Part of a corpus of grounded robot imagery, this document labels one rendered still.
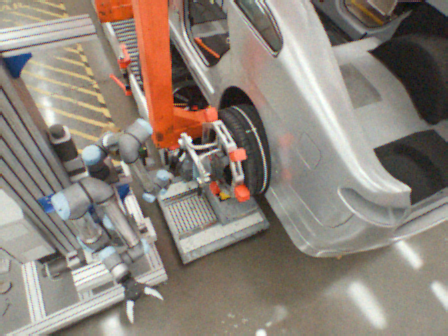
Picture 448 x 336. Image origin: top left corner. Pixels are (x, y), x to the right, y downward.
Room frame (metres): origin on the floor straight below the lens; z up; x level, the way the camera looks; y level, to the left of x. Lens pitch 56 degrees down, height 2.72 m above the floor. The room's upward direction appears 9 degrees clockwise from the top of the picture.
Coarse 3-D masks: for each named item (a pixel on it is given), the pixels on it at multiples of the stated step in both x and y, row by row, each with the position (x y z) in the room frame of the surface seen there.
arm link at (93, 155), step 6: (96, 144) 1.20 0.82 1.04; (84, 150) 1.14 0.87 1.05; (90, 150) 1.14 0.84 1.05; (96, 150) 1.15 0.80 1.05; (102, 150) 1.17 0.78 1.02; (84, 156) 1.10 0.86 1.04; (90, 156) 1.10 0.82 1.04; (96, 156) 1.11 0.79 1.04; (102, 156) 1.14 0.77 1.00; (84, 162) 1.08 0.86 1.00; (90, 162) 1.07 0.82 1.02; (96, 162) 1.09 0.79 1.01; (102, 162) 1.12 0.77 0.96; (90, 168) 1.07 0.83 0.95; (96, 168) 1.08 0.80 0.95; (102, 168) 1.11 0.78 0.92
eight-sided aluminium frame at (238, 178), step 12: (216, 120) 1.54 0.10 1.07; (204, 132) 1.56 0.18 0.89; (216, 132) 1.41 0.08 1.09; (204, 144) 1.56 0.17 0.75; (228, 144) 1.30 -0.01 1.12; (228, 156) 1.25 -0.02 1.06; (240, 168) 1.21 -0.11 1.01; (216, 180) 1.34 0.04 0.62; (240, 180) 1.16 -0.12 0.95; (228, 192) 1.19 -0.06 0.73
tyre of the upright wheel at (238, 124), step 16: (224, 112) 1.55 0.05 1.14; (240, 112) 1.55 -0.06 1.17; (256, 112) 1.56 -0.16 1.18; (240, 128) 1.40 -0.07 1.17; (256, 128) 1.43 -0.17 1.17; (240, 144) 1.31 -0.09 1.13; (256, 144) 1.33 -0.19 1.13; (256, 160) 1.24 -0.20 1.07; (256, 176) 1.19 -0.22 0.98; (256, 192) 1.18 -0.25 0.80
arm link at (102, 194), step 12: (84, 180) 0.70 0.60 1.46; (96, 180) 0.71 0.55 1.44; (96, 192) 0.66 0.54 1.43; (108, 192) 0.69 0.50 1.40; (108, 204) 0.65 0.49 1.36; (108, 216) 0.61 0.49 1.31; (120, 216) 0.62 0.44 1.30; (120, 228) 0.58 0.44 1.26; (132, 228) 0.61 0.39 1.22; (132, 240) 0.55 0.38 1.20; (144, 240) 0.58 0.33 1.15; (132, 252) 0.51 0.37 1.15; (144, 252) 0.53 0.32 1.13
